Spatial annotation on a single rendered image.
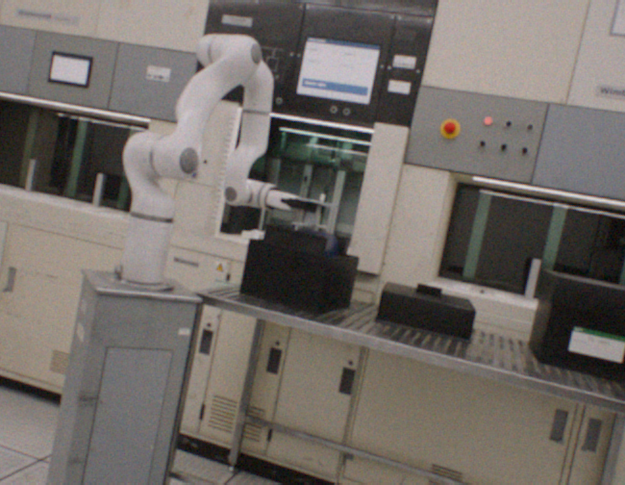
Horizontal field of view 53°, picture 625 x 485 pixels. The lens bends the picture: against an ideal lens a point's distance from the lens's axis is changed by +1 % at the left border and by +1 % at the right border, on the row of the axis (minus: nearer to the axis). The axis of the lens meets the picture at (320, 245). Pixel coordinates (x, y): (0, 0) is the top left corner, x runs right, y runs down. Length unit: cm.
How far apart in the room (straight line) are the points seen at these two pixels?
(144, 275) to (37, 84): 142
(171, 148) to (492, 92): 115
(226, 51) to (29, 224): 141
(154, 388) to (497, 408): 118
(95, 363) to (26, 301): 129
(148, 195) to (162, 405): 57
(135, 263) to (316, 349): 88
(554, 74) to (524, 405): 113
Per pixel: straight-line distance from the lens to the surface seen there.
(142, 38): 276
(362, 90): 236
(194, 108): 182
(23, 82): 304
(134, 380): 177
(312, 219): 196
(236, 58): 187
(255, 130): 203
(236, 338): 248
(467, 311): 190
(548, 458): 237
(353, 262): 200
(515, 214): 270
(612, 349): 192
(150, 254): 177
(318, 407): 242
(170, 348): 177
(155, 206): 176
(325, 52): 243
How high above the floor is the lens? 109
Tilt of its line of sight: 4 degrees down
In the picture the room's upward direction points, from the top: 11 degrees clockwise
